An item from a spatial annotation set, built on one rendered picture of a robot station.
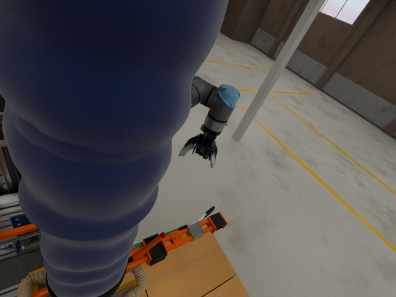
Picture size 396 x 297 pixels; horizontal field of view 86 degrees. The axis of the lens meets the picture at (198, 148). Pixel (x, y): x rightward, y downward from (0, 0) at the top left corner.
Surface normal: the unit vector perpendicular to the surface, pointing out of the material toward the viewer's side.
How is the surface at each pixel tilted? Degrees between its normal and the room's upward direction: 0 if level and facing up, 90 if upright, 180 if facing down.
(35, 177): 86
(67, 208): 98
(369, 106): 90
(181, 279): 0
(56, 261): 79
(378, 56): 90
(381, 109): 90
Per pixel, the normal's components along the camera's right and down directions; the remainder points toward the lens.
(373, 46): -0.80, 0.12
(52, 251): -0.49, 0.15
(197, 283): 0.34, -0.72
